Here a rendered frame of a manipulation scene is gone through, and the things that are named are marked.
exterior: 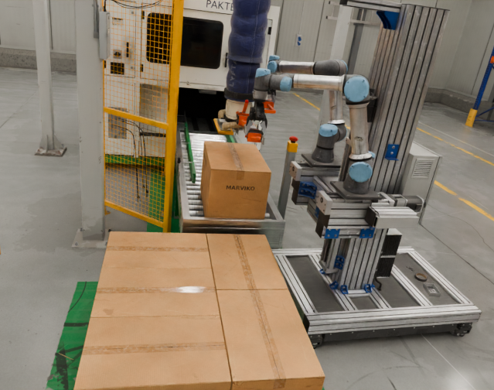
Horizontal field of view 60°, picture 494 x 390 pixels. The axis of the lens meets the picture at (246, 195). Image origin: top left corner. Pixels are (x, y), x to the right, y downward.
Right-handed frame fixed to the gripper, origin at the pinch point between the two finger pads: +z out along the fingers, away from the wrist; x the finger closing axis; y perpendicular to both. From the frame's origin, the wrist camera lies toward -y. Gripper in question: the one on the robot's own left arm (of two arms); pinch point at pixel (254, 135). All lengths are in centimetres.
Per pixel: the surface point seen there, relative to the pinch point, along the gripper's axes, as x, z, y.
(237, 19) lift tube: 10, -56, 53
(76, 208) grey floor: 130, 129, 153
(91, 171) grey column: 104, 66, 93
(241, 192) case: -2, 48, 30
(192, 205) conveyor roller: 28, 73, 58
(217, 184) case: 14, 43, 30
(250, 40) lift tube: 2, -45, 49
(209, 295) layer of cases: 21, 73, -46
